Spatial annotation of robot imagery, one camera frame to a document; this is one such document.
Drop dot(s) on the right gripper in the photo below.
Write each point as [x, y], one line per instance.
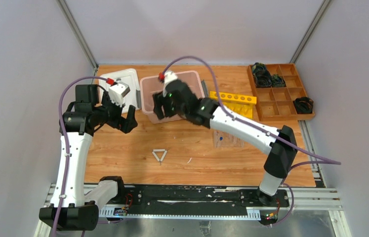
[158, 99]

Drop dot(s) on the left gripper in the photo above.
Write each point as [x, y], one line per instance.
[115, 113]

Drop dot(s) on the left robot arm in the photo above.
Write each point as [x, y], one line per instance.
[70, 208]

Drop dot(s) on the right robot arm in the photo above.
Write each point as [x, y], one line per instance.
[279, 144]

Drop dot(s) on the pink plastic bin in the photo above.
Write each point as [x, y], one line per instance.
[151, 85]

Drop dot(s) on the white clay triangle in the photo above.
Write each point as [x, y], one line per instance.
[159, 155]

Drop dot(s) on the white bin lid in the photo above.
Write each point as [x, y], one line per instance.
[129, 77]

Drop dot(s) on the clear acrylic tube rack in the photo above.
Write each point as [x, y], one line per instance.
[229, 140]

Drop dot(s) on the yellow test tube rack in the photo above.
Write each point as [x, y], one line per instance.
[241, 104]

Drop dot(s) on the rolled dark tie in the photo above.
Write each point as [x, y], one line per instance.
[261, 75]

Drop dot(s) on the wooden compartment tray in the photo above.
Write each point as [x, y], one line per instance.
[277, 103]

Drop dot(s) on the rolled green tie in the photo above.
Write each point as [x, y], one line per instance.
[277, 81]

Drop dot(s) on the rolled black tie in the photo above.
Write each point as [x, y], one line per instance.
[303, 105]

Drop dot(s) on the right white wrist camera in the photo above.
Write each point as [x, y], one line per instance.
[169, 76]

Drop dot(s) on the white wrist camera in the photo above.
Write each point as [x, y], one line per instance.
[117, 93]
[169, 76]

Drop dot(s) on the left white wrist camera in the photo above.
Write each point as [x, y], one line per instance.
[117, 93]

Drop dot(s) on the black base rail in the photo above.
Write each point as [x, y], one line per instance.
[183, 202]

